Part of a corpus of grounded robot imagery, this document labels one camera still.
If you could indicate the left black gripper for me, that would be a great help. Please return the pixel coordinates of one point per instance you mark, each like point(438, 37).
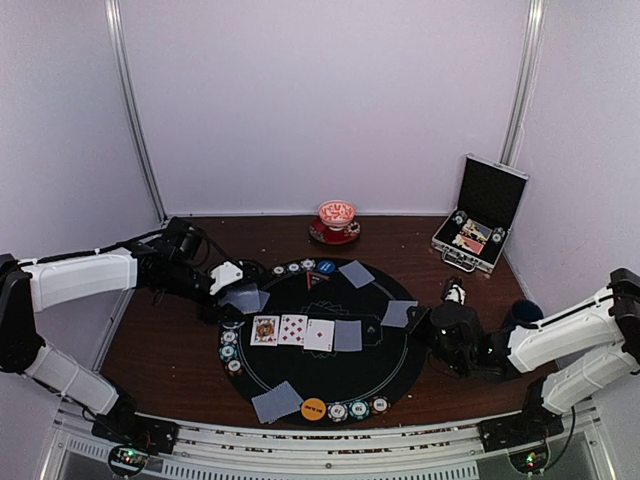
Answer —
point(212, 312)

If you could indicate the grey card deck box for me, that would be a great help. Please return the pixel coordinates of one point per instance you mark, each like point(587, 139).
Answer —
point(247, 299)

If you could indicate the clear dealer button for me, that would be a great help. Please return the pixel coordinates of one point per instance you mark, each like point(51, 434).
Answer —
point(233, 323)

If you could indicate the green chip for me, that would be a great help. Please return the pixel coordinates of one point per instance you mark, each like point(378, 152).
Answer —
point(359, 409)
point(228, 352)
point(293, 268)

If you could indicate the orange chip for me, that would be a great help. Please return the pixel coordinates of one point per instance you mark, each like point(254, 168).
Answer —
point(234, 367)
point(379, 405)
point(278, 271)

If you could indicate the jack of hearts card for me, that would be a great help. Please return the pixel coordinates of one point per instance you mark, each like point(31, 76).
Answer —
point(265, 330)

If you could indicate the card dealt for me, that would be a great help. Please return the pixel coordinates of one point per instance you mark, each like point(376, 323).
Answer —
point(357, 274)
point(278, 403)

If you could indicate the eight of diamonds card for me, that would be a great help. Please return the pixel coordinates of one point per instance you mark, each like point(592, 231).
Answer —
point(292, 329)

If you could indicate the triangular all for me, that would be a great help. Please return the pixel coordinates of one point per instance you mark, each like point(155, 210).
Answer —
point(314, 278)

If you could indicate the ace of diamonds card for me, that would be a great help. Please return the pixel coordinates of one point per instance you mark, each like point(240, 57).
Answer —
point(319, 335)

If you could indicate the blue small blind button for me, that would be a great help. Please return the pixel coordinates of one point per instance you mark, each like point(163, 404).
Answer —
point(326, 267)

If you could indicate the orange big blind button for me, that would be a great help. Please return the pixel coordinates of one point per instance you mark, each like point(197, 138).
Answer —
point(313, 409)

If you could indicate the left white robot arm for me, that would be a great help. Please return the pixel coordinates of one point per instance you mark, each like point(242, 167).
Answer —
point(54, 307)

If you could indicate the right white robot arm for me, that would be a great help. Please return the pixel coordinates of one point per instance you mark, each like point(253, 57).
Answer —
point(603, 329)

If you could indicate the dark blue mug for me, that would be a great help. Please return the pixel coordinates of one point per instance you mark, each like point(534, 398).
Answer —
point(523, 313)

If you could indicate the red playing card deck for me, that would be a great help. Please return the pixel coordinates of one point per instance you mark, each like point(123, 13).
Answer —
point(469, 244)

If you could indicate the aluminium poker case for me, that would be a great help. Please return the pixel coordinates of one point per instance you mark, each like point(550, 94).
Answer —
point(490, 194)

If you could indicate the playing card deck in case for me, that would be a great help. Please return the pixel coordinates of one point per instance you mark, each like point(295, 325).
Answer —
point(476, 231)

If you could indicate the chip roll in case right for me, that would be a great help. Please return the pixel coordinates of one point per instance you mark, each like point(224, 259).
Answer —
point(498, 235)

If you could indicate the chip roll in case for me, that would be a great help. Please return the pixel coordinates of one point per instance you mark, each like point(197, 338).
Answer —
point(459, 217)
point(498, 235)

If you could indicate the round black poker mat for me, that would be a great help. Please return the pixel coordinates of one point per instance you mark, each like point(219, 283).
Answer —
point(277, 379)

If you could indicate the chip roll in case left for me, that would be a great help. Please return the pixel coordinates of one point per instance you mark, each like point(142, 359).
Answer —
point(459, 217)

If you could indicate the red floral saucer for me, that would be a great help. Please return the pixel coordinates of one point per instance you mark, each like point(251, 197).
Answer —
point(326, 235)

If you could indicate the red patterned bowl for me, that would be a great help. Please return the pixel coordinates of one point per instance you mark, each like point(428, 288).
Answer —
point(336, 214)

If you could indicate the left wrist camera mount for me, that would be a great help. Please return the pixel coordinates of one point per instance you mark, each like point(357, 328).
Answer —
point(224, 275)

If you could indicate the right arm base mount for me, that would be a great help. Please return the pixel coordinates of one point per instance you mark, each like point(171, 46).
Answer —
point(525, 434)

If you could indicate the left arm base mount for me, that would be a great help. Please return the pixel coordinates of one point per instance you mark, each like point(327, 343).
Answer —
point(137, 438)

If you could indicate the left aluminium frame post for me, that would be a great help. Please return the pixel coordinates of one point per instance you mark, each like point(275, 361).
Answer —
point(116, 32)

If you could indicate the aluminium frame post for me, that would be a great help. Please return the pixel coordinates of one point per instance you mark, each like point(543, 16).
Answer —
point(525, 81)
point(116, 32)

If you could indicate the right aluminium frame post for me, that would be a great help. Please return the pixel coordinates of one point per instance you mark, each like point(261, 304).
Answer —
point(525, 81)

